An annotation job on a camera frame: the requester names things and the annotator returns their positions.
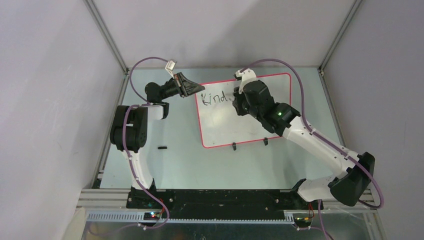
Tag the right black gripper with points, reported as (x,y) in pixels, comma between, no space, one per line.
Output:
(238,97)

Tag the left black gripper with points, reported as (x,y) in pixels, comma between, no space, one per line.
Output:
(185,87)

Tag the pink framed whiteboard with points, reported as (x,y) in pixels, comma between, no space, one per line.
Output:
(219,124)

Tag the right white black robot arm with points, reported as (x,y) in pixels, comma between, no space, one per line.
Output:
(351,172)

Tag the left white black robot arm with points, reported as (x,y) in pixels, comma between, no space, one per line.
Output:
(129,130)

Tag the right circuit board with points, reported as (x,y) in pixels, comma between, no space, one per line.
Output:
(302,223)

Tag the circuit board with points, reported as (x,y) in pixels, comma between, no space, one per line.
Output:
(152,216)
(302,223)

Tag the left circuit board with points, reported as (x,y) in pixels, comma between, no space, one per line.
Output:
(152,216)

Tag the white object at corner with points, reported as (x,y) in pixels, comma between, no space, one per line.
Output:
(76,227)

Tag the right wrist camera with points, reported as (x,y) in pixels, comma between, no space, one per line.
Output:
(244,76)

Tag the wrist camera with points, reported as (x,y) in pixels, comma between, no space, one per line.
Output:
(170,65)
(244,76)

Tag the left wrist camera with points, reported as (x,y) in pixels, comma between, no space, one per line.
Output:
(170,65)

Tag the wire whiteboard stand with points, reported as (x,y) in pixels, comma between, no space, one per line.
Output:
(264,141)

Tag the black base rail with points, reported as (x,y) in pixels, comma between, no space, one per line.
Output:
(218,204)

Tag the aluminium frame profile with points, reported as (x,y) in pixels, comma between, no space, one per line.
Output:
(103,199)

